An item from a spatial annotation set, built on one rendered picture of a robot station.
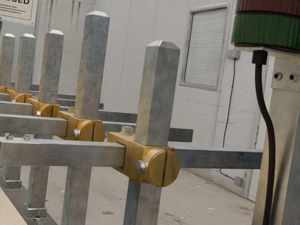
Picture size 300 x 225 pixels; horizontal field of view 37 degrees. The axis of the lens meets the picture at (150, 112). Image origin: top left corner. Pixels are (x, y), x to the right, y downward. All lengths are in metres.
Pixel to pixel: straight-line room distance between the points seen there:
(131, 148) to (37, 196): 0.52
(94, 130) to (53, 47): 0.31
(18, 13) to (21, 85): 1.60
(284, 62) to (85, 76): 0.48
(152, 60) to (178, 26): 5.53
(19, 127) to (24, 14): 2.08
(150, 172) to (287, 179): 0.23
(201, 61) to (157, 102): 4.96
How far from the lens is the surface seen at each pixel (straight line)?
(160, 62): 0.60
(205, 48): 5.53
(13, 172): 1.34
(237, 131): 4.76
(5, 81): 1.55
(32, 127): 0.85
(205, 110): 5.28
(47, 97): 1.07
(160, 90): 0.60
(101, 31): 0.83
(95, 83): 0.83
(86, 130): 0.81
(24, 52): 1.30
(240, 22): 0.38
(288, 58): 0.41
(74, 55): 9.51
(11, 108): 1.09
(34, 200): 1.11
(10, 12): 2.87
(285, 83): 0.41
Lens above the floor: 1.06
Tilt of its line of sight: 4 degrees down
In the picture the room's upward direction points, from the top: 7 degrees clockwise
